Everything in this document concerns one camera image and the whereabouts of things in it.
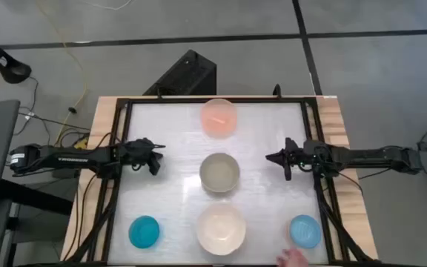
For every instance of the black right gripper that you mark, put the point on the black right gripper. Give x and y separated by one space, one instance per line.
304 155

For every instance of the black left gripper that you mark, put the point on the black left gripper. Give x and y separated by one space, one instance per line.
135 152

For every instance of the large pale pink bowl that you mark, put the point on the large pale pink bowl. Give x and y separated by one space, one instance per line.
221 228

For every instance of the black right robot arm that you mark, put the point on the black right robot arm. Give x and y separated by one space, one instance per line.
369 157

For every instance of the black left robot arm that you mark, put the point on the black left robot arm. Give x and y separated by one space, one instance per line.
69 159

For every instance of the white glossy table sheet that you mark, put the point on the white glossy table sheet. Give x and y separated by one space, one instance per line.
176 193

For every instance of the grey bowl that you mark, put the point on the grey bowl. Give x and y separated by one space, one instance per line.
219 172

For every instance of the small light blue bowl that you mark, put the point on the small light blue bowl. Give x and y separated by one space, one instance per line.
305 231

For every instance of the translucent pink bowl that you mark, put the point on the translucent pink bowl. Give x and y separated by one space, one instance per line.
219 118

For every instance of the small teal bowl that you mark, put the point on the small teal bowl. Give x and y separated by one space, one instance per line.
144 231

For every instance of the black box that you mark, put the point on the black box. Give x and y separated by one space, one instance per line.
184 74

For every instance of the person's hand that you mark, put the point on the person's hand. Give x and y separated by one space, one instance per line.
292 258

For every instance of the black stand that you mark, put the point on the black stand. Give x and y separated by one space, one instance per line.
2 63

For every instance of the black metal table frame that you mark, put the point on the black metal table frame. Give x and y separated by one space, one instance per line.
122 122

